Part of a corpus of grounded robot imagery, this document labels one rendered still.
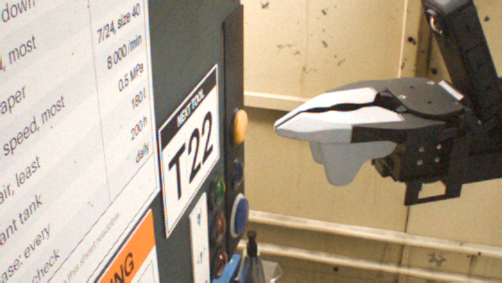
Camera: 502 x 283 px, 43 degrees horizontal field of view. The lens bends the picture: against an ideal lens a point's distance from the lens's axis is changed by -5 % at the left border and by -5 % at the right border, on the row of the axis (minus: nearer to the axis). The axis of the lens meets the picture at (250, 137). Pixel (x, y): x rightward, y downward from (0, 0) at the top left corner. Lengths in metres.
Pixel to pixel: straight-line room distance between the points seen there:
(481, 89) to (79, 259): 0.36
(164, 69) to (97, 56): 0.08
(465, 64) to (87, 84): 0.33
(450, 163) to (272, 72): 0.75
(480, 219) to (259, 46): 0.56
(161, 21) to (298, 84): 0.92
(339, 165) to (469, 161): 0.12
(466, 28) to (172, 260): 0.27
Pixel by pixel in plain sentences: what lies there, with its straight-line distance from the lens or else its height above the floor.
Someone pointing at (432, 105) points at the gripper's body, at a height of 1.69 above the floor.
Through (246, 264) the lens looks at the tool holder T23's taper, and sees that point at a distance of 0.99.
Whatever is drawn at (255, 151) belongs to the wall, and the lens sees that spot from 1.34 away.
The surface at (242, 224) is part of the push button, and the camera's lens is 0.52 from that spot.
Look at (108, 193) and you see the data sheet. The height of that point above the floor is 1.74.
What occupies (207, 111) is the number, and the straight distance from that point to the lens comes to 0.42.
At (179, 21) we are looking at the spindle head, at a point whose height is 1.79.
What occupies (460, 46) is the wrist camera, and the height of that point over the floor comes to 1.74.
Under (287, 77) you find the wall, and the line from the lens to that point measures 1.25.
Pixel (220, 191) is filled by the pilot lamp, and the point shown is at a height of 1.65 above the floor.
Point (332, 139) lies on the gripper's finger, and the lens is 0.49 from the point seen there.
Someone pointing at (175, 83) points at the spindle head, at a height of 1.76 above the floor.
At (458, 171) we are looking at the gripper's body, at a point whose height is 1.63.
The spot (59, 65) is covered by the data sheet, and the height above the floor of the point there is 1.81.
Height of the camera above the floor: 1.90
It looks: 28 degrees down
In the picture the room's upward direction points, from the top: straight up
